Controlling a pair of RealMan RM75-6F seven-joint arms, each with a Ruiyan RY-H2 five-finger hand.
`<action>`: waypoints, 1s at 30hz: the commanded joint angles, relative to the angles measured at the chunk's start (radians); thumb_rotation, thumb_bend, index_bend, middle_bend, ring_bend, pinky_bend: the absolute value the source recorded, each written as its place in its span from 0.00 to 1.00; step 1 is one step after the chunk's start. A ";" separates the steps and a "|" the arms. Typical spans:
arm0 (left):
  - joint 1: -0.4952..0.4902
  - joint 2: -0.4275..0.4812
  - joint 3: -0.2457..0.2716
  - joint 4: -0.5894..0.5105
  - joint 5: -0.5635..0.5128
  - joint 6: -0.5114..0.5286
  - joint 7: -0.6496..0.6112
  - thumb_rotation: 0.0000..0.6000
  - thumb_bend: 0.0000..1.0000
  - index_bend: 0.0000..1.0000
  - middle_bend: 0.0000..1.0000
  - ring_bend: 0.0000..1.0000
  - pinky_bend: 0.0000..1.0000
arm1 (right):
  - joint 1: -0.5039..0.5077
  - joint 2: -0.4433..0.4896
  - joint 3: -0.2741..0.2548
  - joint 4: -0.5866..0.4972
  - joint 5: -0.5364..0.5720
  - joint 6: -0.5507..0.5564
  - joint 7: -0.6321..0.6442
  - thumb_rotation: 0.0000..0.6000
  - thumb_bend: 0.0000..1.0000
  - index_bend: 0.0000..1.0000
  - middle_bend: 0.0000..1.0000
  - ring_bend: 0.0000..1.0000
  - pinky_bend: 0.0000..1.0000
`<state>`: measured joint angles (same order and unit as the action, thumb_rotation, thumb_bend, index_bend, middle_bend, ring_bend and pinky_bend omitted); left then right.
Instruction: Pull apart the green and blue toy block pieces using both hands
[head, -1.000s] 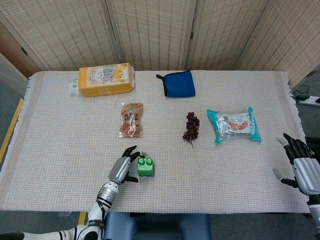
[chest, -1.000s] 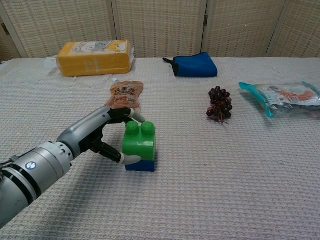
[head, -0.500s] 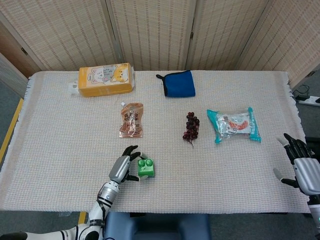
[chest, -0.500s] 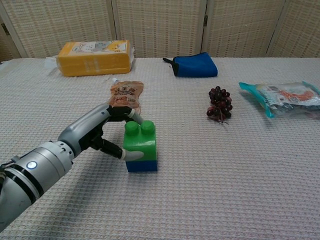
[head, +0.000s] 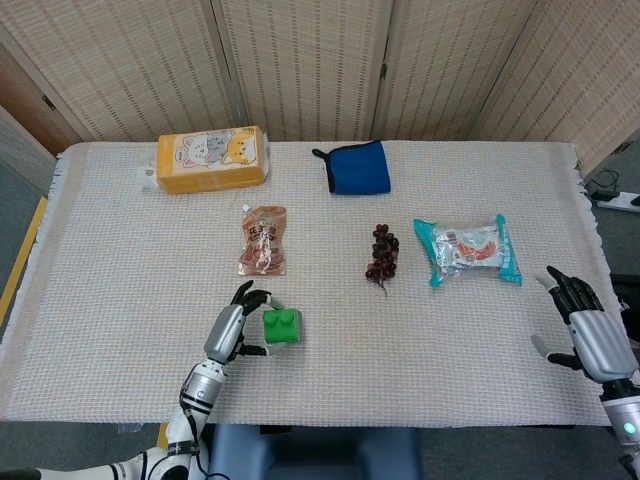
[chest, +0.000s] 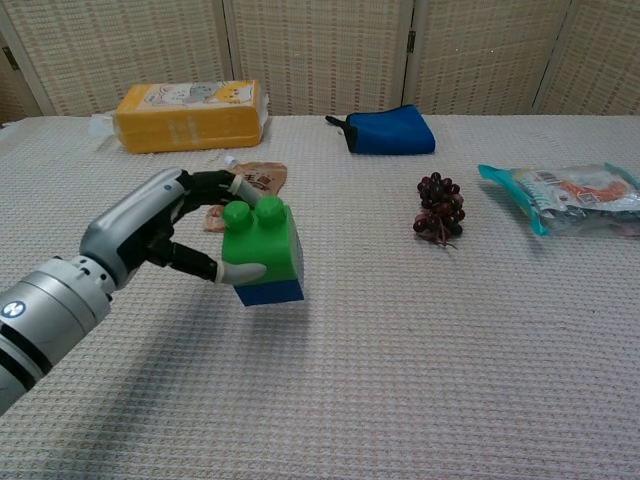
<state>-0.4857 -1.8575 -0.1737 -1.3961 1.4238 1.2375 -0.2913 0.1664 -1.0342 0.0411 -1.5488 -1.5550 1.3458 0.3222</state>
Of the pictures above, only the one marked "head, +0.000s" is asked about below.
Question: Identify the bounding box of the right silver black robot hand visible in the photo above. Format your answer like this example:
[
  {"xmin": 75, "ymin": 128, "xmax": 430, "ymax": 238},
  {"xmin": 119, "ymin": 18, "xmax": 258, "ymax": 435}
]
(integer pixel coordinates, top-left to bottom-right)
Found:
[{"xmin": 530, "ymin": 265, "xmax": 640, "ymax": 385}]

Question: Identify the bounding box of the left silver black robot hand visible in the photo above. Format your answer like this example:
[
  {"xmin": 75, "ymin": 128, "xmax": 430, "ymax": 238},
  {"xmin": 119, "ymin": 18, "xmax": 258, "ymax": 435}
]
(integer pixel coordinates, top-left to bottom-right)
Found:
[{"xmin": 203, "ymin": 280, "xmax": 289, "ymax": 365}]

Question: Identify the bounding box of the green toy block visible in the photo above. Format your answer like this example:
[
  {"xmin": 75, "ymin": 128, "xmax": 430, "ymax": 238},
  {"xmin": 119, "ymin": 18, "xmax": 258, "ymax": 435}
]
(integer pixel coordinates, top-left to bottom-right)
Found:
[{"xmin": 262, "ymin": 308, "xmax": 305, "ymax": 346}]

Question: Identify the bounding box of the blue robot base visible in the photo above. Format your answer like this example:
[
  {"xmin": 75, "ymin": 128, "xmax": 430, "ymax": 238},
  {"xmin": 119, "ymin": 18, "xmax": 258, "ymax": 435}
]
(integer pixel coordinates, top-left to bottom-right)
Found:
[{"xmin": 207, "ymin": 423, "xmax": 424, "ymax": 480}]

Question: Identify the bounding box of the orange spouted drink pouch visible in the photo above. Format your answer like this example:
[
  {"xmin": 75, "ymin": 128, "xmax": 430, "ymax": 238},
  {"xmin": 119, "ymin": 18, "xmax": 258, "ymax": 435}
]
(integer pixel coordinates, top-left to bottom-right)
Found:
[{"xmin": 236, "ymin": 203, "xmax": 290, "ymax": 277}]

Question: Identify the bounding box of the white power strip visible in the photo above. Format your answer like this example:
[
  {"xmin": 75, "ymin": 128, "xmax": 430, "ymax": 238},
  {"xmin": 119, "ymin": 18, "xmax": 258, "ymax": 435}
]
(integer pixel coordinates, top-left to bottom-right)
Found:
[{"xmin": 597, "ymin": 191, "xmax": 640, "ymax": 214}]

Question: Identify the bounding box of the teal clear snack package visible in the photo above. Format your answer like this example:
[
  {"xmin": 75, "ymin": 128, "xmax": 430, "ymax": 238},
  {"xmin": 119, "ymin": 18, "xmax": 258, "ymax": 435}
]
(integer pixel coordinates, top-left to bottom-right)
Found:
[{"xmin": 412, "ymin": 213, "xmax": 523, "ymax": 289}]

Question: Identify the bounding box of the yellow cat-print tissue pack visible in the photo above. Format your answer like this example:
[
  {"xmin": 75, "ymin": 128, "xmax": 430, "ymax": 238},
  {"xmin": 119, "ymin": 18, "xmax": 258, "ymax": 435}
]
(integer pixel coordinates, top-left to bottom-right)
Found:
[{"xmin": 137, "ymin": 124, "xmax": 272, "ymax": 195}]

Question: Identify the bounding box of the dark red grape bunch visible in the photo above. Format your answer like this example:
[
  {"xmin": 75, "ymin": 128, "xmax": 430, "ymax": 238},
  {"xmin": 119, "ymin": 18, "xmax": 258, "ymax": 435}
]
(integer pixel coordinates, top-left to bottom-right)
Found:
[{"xmin": 364, "ymin": 223, "xmax": 401, "ymax": 297}]

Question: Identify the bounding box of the white woven tablecloth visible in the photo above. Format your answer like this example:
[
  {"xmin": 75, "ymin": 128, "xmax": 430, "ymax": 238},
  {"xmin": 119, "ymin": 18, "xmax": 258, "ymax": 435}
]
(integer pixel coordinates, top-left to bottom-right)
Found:
[{"xmin": 0, "ymin": 140, "xmax": 640, "ymax": 430}]

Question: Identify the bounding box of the blue folded cloth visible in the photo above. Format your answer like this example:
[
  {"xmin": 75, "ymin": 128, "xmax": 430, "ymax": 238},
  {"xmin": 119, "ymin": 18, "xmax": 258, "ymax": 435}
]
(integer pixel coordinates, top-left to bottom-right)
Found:
[{"xmin": 311, "ymin": 140, "xmax": 392, "ymax": 195}]

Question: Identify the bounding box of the yellow floor tape strip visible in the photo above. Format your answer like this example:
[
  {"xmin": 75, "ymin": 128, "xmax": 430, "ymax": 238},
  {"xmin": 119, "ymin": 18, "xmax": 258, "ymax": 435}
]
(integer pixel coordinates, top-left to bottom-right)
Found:
[{"xmin": 0, "ymin": 195, "xmax": 49, "ymax": 326}]

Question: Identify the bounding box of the beige woven folding screen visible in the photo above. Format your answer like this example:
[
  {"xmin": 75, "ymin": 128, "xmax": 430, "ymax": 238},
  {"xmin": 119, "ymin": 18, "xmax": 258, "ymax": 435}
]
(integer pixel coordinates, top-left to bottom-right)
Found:
[{"xmin": 0, "ymin": 0, "xmax": 640, "ymax": 174}]

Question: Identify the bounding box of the black floor cable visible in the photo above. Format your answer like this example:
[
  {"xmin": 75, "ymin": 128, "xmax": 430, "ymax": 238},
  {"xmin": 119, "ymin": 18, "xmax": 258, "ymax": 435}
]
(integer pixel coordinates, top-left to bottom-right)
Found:
[{"xmin": 584, "ymin": 168, "xmax": 622, "ymax": 197}]

